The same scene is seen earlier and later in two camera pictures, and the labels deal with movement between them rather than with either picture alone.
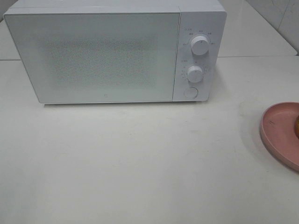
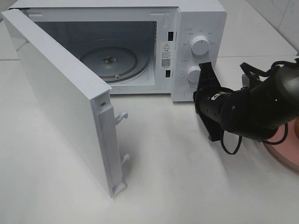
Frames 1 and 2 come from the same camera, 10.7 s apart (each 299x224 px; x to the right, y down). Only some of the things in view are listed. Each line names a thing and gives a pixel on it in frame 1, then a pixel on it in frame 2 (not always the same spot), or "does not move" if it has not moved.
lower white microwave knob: [194, 73] does not move
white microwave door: [72, 57] -> [81, 99]
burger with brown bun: [296, 126] does not move
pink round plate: [277, 130] does not move
